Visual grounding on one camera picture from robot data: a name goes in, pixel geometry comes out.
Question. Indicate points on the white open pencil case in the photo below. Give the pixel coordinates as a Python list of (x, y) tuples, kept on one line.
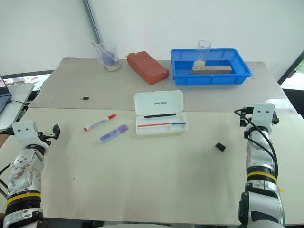
[(159, 114)]

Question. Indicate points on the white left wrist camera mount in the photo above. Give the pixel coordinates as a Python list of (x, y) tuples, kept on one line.
[(25, 133)]

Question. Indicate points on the blue plastic bin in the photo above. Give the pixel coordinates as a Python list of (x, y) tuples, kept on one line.
[(211, 78)]

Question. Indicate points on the red brick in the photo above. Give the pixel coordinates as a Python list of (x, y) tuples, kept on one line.
[(147, 67)]

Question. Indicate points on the dark window frame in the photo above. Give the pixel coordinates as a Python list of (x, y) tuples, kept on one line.
[(291, 69)]

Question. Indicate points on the black eraser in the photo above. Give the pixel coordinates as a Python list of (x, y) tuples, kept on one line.
[(220, 146)]

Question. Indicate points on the laptop computer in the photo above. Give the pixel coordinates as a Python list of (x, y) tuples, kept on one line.
[(3, 97)]

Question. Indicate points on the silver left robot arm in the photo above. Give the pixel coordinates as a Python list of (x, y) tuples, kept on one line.
[(26, 171)]

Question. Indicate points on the glass stirring rod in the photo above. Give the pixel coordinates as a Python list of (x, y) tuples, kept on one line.
[(104, 52)]

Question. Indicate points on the glass beaker with purple contents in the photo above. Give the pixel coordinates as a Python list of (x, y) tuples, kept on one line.
[(109, 58)]

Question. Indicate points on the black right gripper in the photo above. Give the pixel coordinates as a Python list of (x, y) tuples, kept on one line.
[(249, 120)]

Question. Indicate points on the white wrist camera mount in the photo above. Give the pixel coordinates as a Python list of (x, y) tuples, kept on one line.
[(262, 115), (25, 133)]

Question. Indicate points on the short blue stick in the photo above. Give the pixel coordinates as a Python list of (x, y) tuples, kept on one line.
[(178, 123)]

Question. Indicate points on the thin red stick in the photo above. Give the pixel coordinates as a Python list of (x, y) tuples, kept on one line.
[(154, 125)]

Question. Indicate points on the wooden block with holes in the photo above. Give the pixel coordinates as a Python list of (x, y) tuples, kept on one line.
[(213, 70)]

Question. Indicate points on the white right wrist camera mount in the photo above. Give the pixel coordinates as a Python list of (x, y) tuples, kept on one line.
[(262, 115)]

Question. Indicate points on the black pen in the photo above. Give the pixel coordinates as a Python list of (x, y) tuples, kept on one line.
[(159, 115)]

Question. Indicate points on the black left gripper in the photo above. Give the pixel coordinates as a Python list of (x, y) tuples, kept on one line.
[(44, 137)]

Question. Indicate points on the grey side stand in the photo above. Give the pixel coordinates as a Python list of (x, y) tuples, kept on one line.
[(16, 104)]

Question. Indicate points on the white marker with red cap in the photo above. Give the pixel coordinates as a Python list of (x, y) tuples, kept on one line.
[(99, 122)]

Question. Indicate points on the small black clip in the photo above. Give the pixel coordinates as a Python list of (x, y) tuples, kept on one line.
[(85, 97)]

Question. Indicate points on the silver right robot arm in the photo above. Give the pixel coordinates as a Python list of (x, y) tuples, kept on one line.
[(261, 190)]

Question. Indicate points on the clear glass cylinder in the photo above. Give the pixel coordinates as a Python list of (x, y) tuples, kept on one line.
[(203, 53)]

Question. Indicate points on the purple highlighter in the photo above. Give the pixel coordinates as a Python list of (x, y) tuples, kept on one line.
[(114, 134)]

